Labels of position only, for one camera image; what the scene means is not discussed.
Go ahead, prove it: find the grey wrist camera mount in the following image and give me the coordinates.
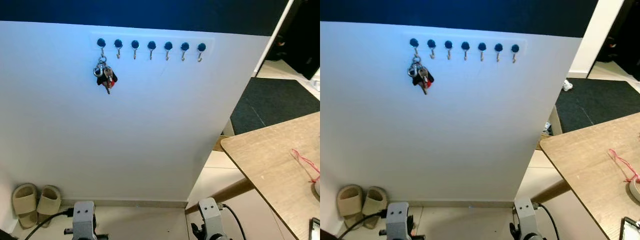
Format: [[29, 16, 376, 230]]
[[72, 201, 97, 240], [386, 202, 412, 240], [514, 198, 538, 240], [198, 198, 226, 240]]

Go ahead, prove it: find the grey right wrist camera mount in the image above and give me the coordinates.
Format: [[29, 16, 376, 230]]
[[198, 198, 226, 240], [514, 198, 538, 240]]

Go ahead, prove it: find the pink string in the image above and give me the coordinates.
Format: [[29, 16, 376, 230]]
[[291, 148, 321, 183], [607, 148, 640, 183]]

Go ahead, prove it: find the beige slipper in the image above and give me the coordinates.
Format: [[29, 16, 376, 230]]
[[361, 186, 388, 230], [36, 185, 62, 228], [12, 183, 39, 229], [336, 184, 365, 231]]

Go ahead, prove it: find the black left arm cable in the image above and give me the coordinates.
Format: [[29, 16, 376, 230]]
[[24, 209, 75, 240], [341, 210, 389, 240]]

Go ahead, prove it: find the cardboard box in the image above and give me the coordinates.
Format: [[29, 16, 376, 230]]
[[215, 120, 236, 152], [536, 120, 562, 150]]

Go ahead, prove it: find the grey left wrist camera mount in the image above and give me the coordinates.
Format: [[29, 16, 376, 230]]
[[72, 201, 97, 240], [386, 202, 412, 240]]

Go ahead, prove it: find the black floor rug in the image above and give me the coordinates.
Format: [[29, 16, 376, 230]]
[[555, 77, 640, 135], [230, 76, 321, 136]]

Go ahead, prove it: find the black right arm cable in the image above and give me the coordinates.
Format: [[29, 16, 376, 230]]
[[221, 203, 247, 240], [535, 202, 559, 240]]

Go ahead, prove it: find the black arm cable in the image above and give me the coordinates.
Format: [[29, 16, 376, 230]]
[[535, 202, 559, 240], [221, 203, 247, 240], [24, 209, 75, 240], [341, 210, 389, 240]]

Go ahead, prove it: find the key bunch with red tag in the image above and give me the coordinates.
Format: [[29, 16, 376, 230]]
[[93, 56, 119, 95], [407, 56, 435, 95]]

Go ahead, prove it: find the wooden table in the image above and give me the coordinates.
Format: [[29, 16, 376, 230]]
[[185, 112, 321, 240], [515, 112, 640, 240]]

